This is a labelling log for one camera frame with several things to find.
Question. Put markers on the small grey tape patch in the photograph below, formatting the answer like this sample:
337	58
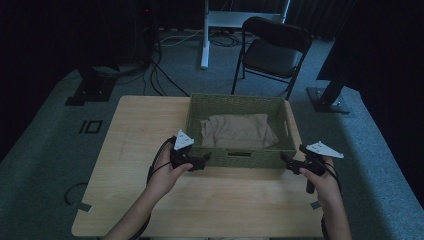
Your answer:
315	205

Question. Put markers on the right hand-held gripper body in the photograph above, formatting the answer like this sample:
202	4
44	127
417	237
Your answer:
315	160

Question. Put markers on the person's left hand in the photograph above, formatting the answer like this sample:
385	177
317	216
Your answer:
163	180

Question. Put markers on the black folding chair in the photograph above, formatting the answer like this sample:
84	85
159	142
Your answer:
273	53

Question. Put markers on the khaki pants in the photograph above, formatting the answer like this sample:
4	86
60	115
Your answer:
238	131

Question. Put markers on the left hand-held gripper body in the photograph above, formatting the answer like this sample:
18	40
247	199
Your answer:
181	156

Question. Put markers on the black slanted stand with base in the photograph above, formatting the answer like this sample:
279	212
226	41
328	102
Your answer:
328	100

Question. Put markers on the black stand with base plate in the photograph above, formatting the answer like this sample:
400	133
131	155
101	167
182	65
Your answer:
93	88

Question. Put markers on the person's right hand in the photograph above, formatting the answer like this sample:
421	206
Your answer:
323	188

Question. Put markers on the dark curtain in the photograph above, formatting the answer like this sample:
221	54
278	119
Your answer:
316	16

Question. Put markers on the green woven basket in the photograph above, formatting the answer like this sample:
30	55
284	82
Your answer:
240	158

